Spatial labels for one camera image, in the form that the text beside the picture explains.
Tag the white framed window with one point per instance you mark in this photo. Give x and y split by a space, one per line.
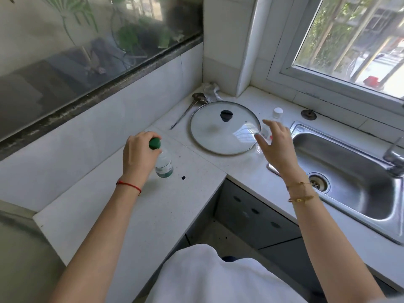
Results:
347 44

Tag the white shirt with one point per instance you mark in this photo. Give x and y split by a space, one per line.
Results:
214 277

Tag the person's right forearm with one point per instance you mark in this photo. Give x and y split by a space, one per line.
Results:
328 242

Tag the person's left hand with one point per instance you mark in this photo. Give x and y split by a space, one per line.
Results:
135 157

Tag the crumpled clear plastic bag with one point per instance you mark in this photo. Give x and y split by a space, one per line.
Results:
212 89

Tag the small white capped bottle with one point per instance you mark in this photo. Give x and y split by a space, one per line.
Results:
278 112

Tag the person's right hand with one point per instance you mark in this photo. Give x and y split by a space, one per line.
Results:
282 151

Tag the chrome faucet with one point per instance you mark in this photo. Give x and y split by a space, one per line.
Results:
394 156

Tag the metal ladle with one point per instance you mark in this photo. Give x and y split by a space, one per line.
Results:
189 110

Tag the person's left forearm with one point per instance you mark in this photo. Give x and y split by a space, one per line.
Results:
101 236

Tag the clear drinking glass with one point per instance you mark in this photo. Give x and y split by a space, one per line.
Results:
265 130

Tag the stainless steel sink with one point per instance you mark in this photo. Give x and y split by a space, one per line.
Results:
353 173

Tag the grey kitchen cabinet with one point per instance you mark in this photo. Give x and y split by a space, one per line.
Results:
252 214

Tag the person's right thumb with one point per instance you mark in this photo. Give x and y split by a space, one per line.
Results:
261 142

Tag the glass pot lid black knob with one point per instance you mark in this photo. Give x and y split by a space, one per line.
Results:
217 135

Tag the round metal hole cover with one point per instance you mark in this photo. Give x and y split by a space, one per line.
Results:
308 114

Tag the person's left fingers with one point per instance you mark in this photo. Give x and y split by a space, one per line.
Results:
143 137

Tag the metal sink drain strainer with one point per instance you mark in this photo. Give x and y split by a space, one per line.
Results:
319 182

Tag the clear bottle with green cap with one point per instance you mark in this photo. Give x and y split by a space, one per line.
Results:
164 164

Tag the glass panel with plant print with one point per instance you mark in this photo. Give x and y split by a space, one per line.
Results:
79 53

